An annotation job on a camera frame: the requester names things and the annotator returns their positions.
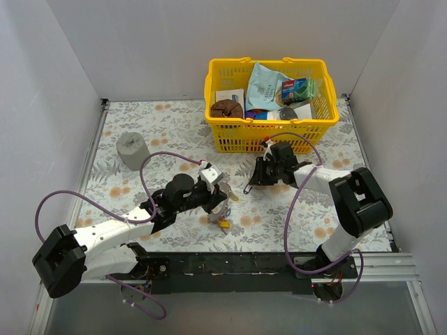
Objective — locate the yellow plastic shopping basket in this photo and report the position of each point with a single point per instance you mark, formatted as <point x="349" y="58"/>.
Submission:
<point x="235" y="135"/>

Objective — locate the light blue chips bag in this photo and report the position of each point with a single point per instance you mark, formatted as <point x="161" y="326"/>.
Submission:
<point x="264" y="89"/>

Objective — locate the floral patterned table mat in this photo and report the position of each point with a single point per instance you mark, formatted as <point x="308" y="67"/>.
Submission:
<point x="178" y="135"/>

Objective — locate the yellow key tag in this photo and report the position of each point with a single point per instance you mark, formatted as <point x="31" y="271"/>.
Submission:
<point x="225" y="224"/>

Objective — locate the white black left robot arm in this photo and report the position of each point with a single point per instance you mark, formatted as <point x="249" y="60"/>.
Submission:
<point x="67" y="257"/>

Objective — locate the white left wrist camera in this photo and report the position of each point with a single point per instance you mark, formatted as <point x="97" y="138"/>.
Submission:
<point x="210" y="173"/>

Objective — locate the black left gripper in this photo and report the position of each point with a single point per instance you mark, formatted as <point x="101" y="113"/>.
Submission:
<point x="216" y="199"/>

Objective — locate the white paper item in basket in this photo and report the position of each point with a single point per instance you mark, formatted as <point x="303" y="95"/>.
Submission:
<point x="300" y="113"/>

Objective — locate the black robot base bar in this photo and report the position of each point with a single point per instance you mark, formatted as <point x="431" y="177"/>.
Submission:
<point x="169" y="273"/>

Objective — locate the green sponge pack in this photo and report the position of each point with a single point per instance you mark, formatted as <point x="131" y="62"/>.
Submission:
<point x="298" y="90"/>

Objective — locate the white box in basket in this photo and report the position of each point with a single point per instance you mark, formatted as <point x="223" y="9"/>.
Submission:
<point x="236" y="95"/>

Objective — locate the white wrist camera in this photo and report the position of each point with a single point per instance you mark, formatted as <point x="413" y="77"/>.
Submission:
<point x="210" y="173"/>
<point x="267" y="144"/>

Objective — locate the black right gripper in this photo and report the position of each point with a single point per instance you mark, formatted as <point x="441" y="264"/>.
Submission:
<point x="262" y="171"/>

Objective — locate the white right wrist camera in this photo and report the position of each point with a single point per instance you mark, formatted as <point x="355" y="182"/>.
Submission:
<point x="267" y="144"/>

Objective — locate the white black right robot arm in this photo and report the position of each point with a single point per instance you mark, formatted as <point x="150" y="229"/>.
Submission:
<point x="360" y="203"/>

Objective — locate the grey cylinder block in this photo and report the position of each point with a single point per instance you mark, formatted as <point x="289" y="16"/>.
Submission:
<point x="132" y="149"/>

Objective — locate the brown round pouch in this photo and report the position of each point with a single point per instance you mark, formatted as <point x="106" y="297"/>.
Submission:
<point x="227" y="109"/>

